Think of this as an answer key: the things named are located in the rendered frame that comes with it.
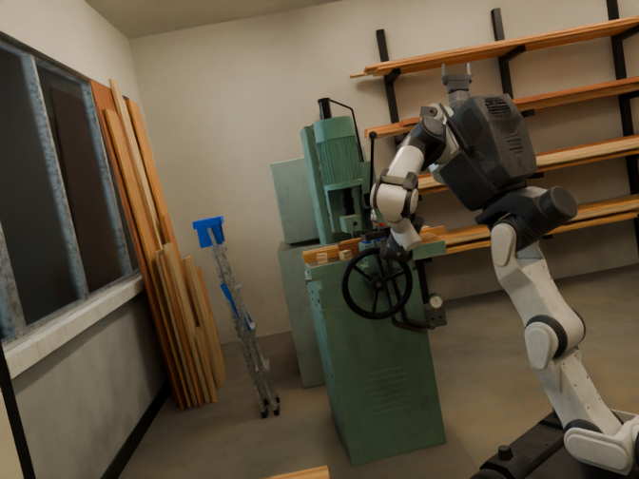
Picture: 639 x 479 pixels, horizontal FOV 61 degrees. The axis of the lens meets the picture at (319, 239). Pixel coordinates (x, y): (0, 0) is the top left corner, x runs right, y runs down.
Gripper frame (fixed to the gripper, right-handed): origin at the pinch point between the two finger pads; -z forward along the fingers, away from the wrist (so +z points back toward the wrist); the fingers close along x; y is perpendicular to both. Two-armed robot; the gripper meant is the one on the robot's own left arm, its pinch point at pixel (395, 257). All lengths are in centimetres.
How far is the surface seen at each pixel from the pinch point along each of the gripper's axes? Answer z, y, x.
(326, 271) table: -23.9, -1.4, -25.5
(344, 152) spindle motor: -7, 48, -27
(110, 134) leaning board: -82, 83, -171
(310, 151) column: -28, 59, -45
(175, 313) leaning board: -135, -3, -116
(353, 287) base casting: -28.5, -4.6, -13.2
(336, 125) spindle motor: -1, 56, -33
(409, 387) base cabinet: -53, -37, 19
